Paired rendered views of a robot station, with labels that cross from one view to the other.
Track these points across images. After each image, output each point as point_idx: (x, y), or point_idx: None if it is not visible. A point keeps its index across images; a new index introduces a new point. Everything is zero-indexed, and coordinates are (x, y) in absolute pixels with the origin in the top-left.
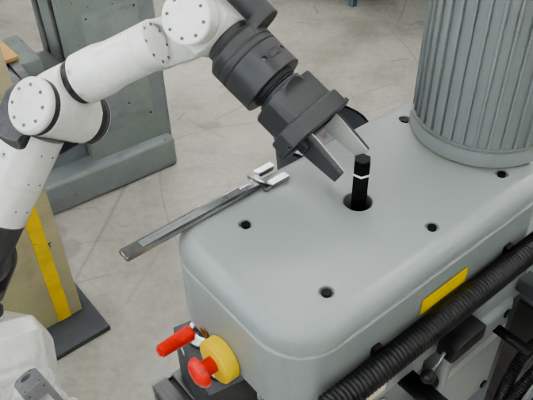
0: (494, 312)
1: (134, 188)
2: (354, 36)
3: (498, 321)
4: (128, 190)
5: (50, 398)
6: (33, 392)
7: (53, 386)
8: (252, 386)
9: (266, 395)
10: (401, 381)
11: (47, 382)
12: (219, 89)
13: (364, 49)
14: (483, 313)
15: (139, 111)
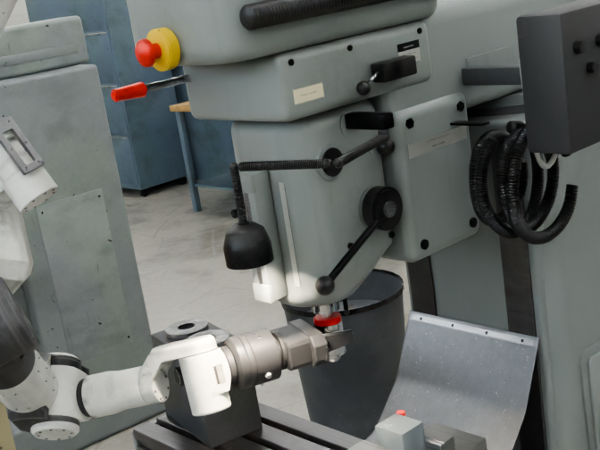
0: (444, 98)
1: (112, 442)
2: (390, 263)
3: (452, 112)
4: (104, 445)
5: (14, 145)
6: (0, 124)
7: (17, 140)
8: (191, 52)
9: (201, 45)
10: (348, 119)
11: (12, 119)
12: None
13: (404, 272)
14: (429, 91)
15: (114, 336)
